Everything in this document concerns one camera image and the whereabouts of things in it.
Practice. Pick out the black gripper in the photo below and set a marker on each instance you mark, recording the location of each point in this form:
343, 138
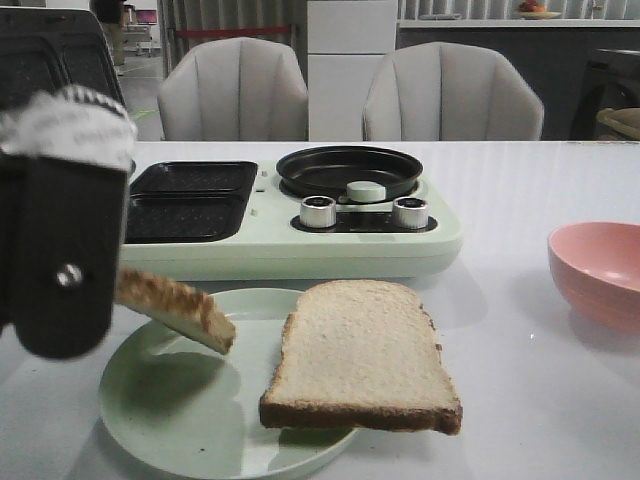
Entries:
62, 226

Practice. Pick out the bread slice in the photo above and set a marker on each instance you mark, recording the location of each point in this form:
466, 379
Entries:
361, 354
184, 309

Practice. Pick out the breakfast maker lid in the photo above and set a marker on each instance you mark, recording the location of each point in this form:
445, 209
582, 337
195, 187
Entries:
59, 91

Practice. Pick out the pink bowl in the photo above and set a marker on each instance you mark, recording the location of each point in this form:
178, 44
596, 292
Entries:
595, 267

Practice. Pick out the mint green breakfast maker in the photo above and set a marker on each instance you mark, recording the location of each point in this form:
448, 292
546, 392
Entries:
217, 211

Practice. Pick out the person in background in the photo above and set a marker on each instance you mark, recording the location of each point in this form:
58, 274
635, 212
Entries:
110, 15

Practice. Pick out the grey left chair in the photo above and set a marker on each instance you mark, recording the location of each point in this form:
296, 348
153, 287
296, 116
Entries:
237, 89

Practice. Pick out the grey chair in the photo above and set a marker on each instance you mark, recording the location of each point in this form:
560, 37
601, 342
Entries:
442, 91
237, 89

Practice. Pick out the mint green plate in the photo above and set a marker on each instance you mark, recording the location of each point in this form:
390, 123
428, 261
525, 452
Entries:
184, 409

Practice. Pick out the silver left control knob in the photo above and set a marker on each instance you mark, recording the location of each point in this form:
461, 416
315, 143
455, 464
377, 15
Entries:
318, 212

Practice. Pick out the silver control knob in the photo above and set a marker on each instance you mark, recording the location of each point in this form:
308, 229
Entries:
410, 213
318, 212

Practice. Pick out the black round frying pan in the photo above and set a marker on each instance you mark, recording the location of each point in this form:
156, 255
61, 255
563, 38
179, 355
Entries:
327, 170

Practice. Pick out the white cabinet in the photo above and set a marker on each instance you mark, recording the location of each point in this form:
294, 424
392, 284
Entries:
346, 41

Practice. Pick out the silver right control knob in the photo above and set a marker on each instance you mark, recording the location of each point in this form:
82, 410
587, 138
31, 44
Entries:
410, 213

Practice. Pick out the grey right chair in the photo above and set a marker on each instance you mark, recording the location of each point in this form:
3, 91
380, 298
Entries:
442, 91

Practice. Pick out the fruit bowl on counter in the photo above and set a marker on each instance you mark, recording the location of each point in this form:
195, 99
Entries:
533, 10

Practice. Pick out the dark washing machine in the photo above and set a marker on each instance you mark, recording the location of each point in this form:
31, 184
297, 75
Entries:
610, 80

